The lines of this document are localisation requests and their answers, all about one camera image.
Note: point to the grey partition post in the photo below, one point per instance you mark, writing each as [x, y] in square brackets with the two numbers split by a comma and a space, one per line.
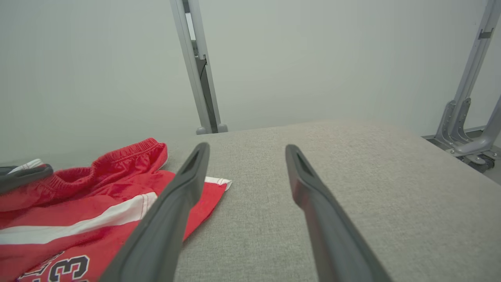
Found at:
[188, 58]

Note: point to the black caster wheel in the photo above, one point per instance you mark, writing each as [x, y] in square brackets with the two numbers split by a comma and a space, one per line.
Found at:
[483, 161]

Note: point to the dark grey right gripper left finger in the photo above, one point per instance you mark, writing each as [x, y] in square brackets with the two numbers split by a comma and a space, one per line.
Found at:
[160, 235]

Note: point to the grey metal frame upright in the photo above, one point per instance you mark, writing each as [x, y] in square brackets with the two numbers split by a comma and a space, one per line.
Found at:
[489, 135]
[475, 58]

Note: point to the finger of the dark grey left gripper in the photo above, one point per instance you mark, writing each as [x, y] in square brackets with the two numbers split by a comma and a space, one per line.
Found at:
[23, 177]
[6, 170]

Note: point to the red basketball shorts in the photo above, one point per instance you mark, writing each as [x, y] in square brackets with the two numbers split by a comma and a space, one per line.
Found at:
[78, 203]

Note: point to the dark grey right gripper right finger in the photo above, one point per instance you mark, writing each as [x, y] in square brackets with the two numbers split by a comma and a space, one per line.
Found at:
[336, 243]

